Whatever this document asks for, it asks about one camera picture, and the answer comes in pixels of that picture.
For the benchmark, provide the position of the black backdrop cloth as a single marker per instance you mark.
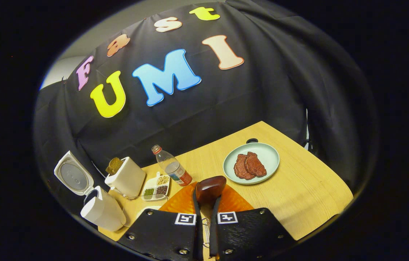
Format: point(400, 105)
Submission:
point(262, 90)

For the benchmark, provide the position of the wooden spoon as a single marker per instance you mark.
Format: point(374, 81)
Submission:
point(209, 188)

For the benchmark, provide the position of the pale green plate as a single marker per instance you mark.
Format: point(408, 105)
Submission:
point(267, 156)

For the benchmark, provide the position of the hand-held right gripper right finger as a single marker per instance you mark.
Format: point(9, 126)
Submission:
point(251, 232)

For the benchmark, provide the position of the white toaster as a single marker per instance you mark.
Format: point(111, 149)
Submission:
point(128, 177)

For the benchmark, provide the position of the clear plastic bottle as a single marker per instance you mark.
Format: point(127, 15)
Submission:
point(175, 168)

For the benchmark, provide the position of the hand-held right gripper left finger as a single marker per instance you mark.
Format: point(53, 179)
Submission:
point(161, 235)

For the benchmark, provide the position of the white rice cooker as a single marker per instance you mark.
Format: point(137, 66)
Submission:
point(103, 214)

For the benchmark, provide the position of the white divided bean dish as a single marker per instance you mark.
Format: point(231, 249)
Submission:
point(155, 185)

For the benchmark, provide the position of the brown meat patty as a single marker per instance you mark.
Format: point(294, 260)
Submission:
point(240, 168)
point(257, 165)

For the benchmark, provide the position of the brown bread slice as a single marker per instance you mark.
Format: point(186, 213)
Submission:
point(114, 166)

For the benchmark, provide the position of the clear chopstick holder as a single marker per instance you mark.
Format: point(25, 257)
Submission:
point(207, 226)

